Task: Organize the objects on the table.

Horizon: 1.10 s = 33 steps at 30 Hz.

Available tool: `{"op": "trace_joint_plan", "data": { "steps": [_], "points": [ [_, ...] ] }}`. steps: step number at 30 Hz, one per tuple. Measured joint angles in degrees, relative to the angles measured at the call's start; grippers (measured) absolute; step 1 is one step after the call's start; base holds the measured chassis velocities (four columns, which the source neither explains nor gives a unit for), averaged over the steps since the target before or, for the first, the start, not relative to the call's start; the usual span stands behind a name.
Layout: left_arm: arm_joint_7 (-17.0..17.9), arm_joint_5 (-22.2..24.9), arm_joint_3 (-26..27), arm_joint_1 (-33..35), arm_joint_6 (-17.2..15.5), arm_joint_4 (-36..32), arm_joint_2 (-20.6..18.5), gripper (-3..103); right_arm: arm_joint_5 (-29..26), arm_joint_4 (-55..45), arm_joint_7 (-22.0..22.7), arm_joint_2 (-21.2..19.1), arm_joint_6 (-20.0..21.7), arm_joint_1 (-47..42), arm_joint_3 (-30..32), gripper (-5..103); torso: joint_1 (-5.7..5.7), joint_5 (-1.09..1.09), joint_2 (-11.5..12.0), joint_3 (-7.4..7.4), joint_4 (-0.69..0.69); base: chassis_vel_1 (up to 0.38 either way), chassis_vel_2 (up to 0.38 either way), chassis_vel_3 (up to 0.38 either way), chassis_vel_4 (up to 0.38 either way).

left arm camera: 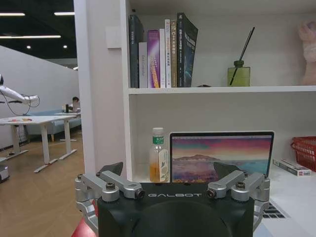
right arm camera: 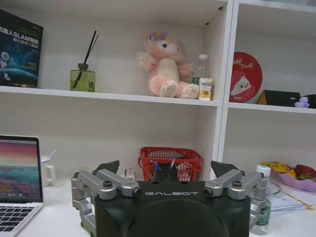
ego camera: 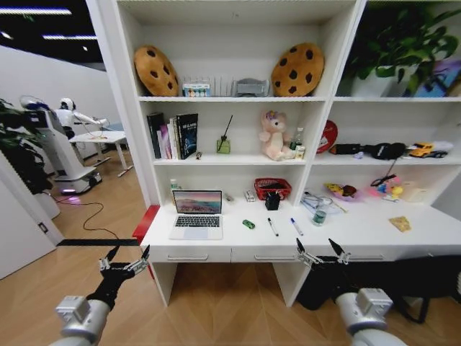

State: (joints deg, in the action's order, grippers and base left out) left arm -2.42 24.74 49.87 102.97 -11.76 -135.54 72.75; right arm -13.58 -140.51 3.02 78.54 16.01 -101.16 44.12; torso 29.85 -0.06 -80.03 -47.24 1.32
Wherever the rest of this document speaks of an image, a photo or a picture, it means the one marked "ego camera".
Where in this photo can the small purple trinket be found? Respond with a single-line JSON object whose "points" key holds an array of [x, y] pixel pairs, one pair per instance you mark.
{"points": [[357, 155]]}

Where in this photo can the green potted plant white pot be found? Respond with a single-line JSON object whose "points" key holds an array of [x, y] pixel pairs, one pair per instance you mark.
{"points": [[399, 39]]}

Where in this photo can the black book with picture cover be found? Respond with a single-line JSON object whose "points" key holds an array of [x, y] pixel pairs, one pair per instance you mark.
{"points": [[188, 136]]}

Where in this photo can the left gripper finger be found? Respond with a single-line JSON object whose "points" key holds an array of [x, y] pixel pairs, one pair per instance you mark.
{"points": [[141, 265], [105, 264]]}

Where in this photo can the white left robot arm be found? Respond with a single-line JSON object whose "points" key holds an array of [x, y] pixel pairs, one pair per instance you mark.
{"points": [[77, 324]]}

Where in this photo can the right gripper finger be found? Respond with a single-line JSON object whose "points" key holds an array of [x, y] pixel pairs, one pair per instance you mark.
{"points": [[306, 257], [343, 256]]}

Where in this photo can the white shelf desk unit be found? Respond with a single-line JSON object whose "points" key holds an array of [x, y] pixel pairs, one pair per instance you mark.
{"points": [[237, 173]]}

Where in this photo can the purple blue box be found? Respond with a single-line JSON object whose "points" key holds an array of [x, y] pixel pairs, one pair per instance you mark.
{"points": [[441, 81]]}

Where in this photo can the black stick tool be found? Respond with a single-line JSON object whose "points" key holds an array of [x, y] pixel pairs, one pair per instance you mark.
{"points": [[385, 176]]}

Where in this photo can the red side cabinet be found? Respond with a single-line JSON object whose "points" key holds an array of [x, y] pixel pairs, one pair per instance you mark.
{"points": [[144, 225]]}

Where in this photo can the white marker blue cap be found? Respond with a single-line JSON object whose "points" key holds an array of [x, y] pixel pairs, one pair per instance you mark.
{"points": [[296, 226]]}

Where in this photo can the clear bottle green label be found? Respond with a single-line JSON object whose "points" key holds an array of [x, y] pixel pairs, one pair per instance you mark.
{"points": [[175, 187]]}

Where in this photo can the red mesh basket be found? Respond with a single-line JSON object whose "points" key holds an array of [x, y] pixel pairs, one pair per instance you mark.
{"points": [[273, 184]]}

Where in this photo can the green reed diffuser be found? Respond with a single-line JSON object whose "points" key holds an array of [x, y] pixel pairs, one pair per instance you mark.
{"points": [[223, 145]]}

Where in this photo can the silver laptop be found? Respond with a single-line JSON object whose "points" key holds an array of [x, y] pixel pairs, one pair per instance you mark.
{"points": [[197, 220]]}

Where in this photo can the black pen holder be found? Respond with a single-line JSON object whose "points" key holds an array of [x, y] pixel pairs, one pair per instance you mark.
{"points": [[272, 202]]}

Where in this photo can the small clear trinket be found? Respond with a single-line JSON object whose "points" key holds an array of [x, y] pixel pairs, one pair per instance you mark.
{"points": [[229, 197]]}

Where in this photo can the small figurine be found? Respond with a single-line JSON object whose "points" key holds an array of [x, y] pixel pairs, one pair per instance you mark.
{"points": [[199, 155]]}

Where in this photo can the black pouch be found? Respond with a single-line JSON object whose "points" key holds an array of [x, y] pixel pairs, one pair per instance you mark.
{"points": [[385, 150]]}

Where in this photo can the colourful toy pile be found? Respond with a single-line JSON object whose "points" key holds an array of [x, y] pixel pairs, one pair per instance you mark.
{"points": [[387, 189]]}

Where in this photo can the dark leafy plant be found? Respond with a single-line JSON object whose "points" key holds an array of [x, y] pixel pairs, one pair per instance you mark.
{"points": [[21, 155]]}

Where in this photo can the wall socket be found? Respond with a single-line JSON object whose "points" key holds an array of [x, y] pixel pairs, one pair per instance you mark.
{"points": [[43, 227]]}

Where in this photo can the grey letter tray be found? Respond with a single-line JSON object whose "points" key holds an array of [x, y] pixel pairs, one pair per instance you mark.
{"points": [[251, 87]]}

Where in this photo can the green toy car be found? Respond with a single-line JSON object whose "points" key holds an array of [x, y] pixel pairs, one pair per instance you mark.
{"points": [[248, 224]]}

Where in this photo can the black office chair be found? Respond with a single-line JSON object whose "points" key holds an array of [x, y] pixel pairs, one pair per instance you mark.
{"points": [[414, 277]]}

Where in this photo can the black rectangular box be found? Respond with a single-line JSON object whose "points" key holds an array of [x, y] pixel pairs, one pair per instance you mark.
{"points": [[346, 148]]}

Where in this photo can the white books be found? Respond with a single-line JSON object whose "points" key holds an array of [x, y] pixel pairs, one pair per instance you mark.
{"points": [[173, 138]]}

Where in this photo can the yellow snack packet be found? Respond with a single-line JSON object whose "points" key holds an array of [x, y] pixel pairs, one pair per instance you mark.
{"points": [[400, 223]]}

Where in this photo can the yellow toy truck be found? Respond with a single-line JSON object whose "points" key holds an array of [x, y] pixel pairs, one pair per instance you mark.
{"points": [[426, 149]]}

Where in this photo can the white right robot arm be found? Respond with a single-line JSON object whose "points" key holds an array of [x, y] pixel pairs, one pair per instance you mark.
{"points": [[367, 313]]}

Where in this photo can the small pale yellow box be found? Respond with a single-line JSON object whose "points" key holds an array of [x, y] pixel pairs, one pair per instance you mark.
{"points": [[300, 153]]}

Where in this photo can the white marker black cap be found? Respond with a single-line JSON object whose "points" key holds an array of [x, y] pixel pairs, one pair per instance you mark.
{"points": [[272, 227]]}

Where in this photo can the pink plush toy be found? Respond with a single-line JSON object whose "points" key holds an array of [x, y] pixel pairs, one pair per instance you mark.
{"points": [[275, 138]]}

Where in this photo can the red round tin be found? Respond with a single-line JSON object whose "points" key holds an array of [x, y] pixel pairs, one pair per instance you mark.
{"points": [[327, 136]]}

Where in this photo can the wooden pencil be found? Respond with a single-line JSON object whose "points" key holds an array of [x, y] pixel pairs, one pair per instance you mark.
{"points": [[339, 206]]}

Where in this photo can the clear drinking glass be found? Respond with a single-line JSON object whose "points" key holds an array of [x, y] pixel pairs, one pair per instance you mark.
{"points": [[319, 218]]}

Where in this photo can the white background table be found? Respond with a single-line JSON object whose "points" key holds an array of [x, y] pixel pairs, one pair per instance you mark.
{"points": [[104, 138]]}

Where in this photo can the white file rack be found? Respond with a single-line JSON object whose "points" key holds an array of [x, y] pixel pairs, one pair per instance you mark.
{"points": [[223, 86]]}

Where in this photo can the thick black book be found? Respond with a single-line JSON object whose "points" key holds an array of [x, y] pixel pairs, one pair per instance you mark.
{"points": [[155, 135]]}

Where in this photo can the long ceiling light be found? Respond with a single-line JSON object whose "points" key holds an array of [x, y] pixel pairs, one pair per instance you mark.
{"points": [[36, 11], [70, 36]]}

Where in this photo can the white wheeled service robot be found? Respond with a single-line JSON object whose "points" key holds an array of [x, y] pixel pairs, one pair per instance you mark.
{"points": [[59, 151]]}

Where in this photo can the brown cookie pillow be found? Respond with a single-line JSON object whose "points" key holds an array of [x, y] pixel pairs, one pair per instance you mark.
{"points": [[155, 74], [298, 71]]}

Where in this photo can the pink book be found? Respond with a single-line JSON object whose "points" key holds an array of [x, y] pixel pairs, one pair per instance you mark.
{"points": [[165, 142]]}

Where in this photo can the white low cabinet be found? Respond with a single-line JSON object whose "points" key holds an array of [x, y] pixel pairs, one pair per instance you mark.
{"points": [[21, 230]]}

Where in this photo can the white fluffy toy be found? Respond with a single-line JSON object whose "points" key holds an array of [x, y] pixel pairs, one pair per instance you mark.
{"points": [[443, 145]]}

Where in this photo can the white humanoid robot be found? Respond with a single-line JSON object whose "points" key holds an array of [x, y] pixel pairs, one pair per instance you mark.
{"points": [[70, 117]]}

